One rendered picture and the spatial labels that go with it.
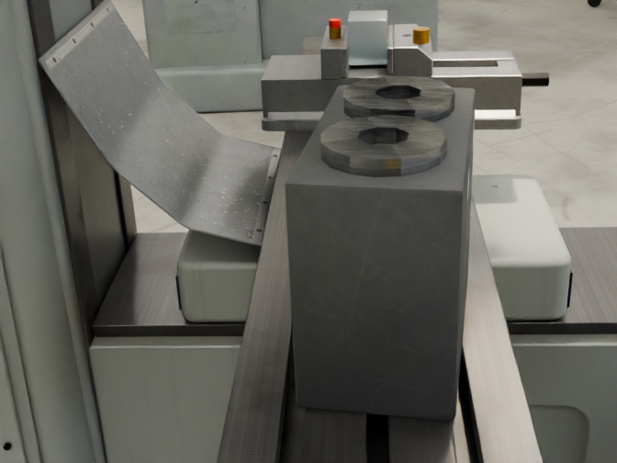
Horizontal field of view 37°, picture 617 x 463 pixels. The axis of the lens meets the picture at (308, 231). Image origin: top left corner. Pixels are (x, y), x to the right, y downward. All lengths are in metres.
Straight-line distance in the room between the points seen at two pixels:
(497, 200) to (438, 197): 0.71
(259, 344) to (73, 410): 0.52
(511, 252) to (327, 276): 0.56
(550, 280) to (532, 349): 0.10
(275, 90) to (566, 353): 0.51
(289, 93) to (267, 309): 0.48
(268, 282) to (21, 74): 0.39
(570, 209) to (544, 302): 2.05
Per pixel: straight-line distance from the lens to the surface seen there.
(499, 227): 1.24
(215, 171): 1.28
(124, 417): 1.30
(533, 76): 1.31
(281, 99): 1.26
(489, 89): 1.26
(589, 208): 3.25
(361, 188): 0.61
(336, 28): 1.27
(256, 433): 0.70
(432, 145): 0.64
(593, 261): 1.37
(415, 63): 1.24
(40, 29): 1.10
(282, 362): 0.77
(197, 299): 1.19
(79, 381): 1.26
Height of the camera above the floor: 1.34
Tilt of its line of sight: 26 degrees down
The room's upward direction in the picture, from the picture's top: 2 degrees counter-clockwise
